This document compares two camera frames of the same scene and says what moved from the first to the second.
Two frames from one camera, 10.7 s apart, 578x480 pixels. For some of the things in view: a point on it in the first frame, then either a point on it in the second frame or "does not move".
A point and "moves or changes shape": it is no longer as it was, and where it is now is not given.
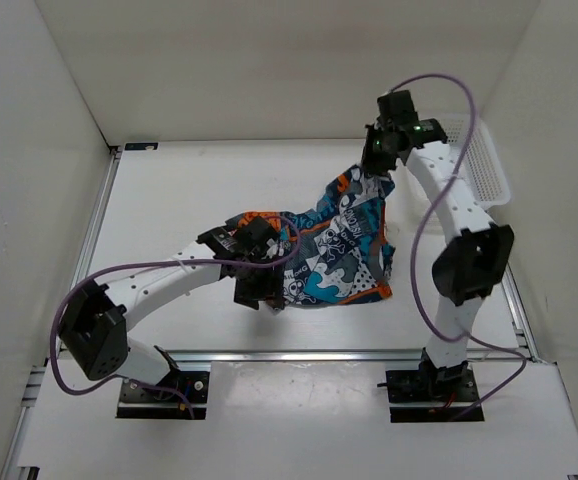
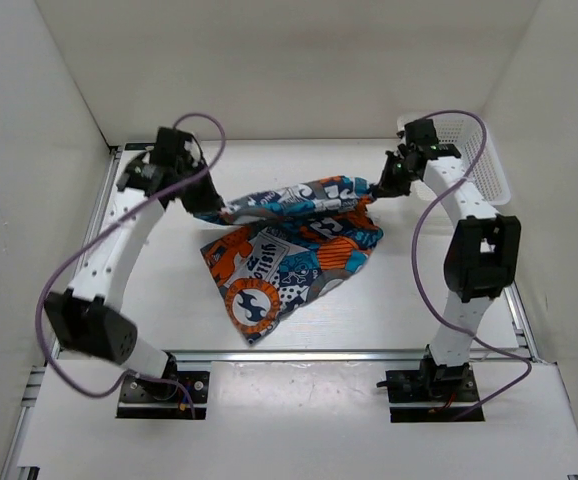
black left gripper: x=270 y=289 → x=208 y=202
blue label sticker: x=141 y=146 does not move
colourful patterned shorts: x=344 y=254 moves or changes shape
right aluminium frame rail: x=518 y=314 does not move
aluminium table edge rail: x=296 y=356 does not move
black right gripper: x=369 y=162 → x=387 y=188
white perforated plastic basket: x=482 y=166 does not move
